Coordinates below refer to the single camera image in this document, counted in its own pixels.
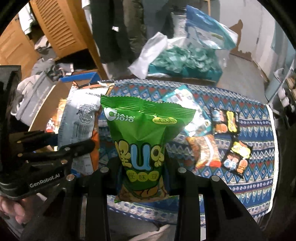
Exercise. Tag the blue white plastic bag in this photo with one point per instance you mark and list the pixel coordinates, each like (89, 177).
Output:
(203, 30)

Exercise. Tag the green bean snack bag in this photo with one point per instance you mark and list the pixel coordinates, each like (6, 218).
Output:
(140, 130)

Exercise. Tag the orange clear snack packet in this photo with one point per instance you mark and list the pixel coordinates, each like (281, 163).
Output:
(205, 151)

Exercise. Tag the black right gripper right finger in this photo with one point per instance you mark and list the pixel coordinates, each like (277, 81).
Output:
(226, 217)

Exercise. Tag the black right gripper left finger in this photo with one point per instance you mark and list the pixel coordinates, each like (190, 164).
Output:
(60, 216)

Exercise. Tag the wooden louvered cabinet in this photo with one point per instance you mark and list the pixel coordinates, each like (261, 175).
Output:
(63, 23)

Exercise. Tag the black yellow small snack packet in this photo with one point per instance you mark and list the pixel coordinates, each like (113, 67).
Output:
(224, 122)

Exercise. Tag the blue cardboard box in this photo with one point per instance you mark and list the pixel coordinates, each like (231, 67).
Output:
(49, 115)

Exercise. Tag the white shelf with cups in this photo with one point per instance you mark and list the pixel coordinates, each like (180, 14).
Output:
(281, 97)

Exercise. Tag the orange chip bag in box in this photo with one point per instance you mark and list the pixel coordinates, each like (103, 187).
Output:
(56, 111)

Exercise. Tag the green crumpled plastic bag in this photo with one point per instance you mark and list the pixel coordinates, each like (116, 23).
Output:
(176, 59)

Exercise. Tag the dark hanging jacket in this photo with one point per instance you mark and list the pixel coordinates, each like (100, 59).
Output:
(121, 28)

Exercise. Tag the orange white chip bag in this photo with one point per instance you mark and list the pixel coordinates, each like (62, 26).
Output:
(79, 122)

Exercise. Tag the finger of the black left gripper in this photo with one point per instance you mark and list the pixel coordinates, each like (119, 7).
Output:
(31, 141)
(67, 152)

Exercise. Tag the left hand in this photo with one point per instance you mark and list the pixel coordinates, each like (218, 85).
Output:
(22, 211)

